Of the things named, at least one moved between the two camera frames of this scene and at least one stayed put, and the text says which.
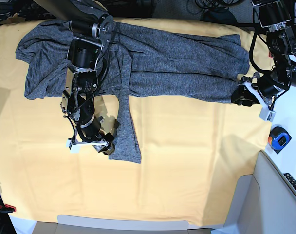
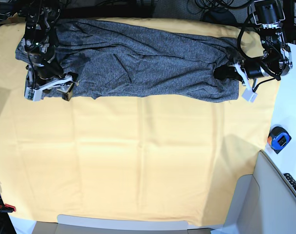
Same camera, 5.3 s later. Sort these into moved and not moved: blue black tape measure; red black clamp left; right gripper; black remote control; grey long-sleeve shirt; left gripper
Moved: grey long-sleeve shirt; left gripper; right gripper
Not moved: blue black tape measure; red black clamp left; black remote control
